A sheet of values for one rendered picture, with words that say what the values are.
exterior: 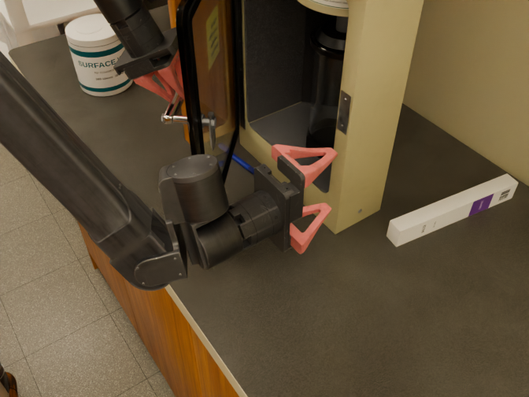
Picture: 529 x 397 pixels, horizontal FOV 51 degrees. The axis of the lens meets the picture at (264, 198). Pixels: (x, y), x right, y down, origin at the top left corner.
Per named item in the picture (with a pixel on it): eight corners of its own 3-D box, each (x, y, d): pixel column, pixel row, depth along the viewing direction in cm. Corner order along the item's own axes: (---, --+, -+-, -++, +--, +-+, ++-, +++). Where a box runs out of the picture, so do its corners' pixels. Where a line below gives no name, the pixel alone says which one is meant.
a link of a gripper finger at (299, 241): (349, 194, 70) (289, 225, 66) (343, 231, 75) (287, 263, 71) (315, 165, 74) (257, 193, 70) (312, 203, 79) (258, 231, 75)
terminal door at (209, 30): (238, 129, 114) (230, -77, 86) (205, 239, 92) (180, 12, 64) (234, 128, 114) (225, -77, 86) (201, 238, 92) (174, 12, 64)
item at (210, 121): (218, 142, 85) (216, 112, 81) (216, 151, 83) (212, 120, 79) (206, 141, 85) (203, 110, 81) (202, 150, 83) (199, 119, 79)
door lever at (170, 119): (210, 97, 88) (209, 83, 86) (196, 133, 81) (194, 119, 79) (177, 94, 88) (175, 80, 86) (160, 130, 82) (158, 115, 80)
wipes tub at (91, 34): (120, 63, 142) (109, 8, 132) (142, 86, 135) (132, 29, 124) (72, 79, 137) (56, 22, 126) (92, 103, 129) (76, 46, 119)
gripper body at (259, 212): (298, 190, 63) (245, 217, 60) (295, 248, 70) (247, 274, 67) (266, 160, 67) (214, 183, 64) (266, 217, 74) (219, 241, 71)
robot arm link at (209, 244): (183, 261, 67) (205, 282, 62) (168, 213, 63) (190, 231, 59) (231, 237, 69) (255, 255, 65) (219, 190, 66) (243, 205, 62)
